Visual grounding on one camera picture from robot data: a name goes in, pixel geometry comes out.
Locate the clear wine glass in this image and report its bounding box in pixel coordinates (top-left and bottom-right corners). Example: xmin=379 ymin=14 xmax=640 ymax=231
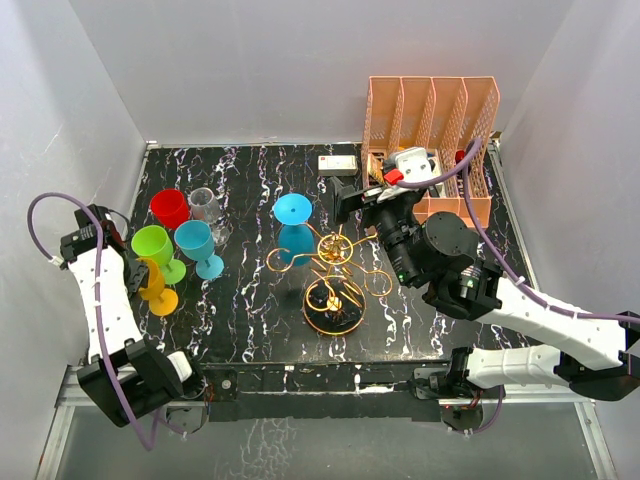
xmin=188 ymin=187 xmax=230 ymax=245

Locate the pink desk file organizer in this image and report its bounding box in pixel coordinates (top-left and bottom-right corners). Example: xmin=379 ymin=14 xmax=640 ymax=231
xmin=361 ymin=76 xmax=500 ymax=228

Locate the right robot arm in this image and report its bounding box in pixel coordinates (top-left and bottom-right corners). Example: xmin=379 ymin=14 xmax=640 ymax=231
xmin=331 ymin=178 xmax=639 ymax=401

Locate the red button black device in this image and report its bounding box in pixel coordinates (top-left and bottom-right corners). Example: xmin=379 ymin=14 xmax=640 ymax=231
xmin=454 ymin=149 xmax=471 ymax=178

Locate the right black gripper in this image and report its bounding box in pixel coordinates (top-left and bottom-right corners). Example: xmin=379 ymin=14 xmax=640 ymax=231
xmin=332 ymin=177 xmax=420 ymax=288

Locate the red wine glass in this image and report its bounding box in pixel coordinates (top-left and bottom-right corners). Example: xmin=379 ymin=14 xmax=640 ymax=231
xmin=150 ymin=189 xmax=190 ymax=229

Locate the yellow wine glass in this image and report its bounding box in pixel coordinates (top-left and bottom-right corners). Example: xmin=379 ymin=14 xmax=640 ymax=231
xmin=138 ymin=257 xmax=179 ymax=317

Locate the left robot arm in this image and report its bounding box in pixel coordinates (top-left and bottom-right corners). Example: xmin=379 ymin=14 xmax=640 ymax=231
xmin=60 ymin=204 xmax=207 ymax=427

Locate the white small box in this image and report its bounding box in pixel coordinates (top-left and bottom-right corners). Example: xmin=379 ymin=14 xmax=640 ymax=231
xmin=318 ymin=155 xmax=358 ymax=176

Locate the blue wine glass front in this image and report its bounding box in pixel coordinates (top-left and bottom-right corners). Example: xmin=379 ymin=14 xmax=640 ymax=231
xmin=174 ymin=220 xmax=224 ymax=280

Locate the gold wire glass rack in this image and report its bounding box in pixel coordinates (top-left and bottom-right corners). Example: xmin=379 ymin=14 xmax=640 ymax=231
xmin=265 ymin=222 xmax=393 ymax=336

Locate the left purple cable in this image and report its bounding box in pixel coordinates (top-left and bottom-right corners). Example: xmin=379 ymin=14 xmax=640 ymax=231
xmin=26 ymin=192 xmax=166 ymax=452

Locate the blue wine glass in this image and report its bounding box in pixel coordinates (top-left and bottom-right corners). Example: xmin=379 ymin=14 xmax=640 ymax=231
xmin=174 ymin=220 xmax=224 ymax=280
xmin=273 ymin=193 xmax=316 ymax=267

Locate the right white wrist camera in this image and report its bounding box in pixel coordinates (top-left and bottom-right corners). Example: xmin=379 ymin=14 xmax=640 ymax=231
xmin=383 ymin=147 xmax=442 ymax=186

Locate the green wine glass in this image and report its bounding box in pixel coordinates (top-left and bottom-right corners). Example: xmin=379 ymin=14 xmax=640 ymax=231
xmin=131 ymin=225 xmax=186 ymax=285

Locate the black base frame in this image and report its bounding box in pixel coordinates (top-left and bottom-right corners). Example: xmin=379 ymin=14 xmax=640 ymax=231
xmin=169 ymin=360 xmax=472 ymax=422

